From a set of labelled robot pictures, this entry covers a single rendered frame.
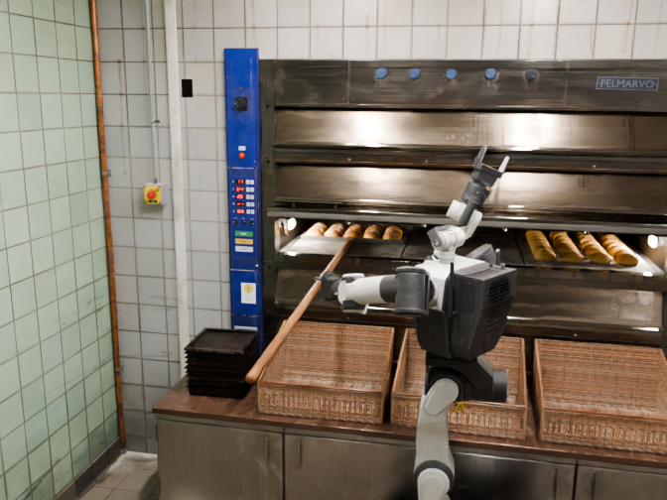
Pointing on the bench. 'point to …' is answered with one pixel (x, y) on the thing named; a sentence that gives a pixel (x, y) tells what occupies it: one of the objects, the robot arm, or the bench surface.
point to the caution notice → (248, 293)
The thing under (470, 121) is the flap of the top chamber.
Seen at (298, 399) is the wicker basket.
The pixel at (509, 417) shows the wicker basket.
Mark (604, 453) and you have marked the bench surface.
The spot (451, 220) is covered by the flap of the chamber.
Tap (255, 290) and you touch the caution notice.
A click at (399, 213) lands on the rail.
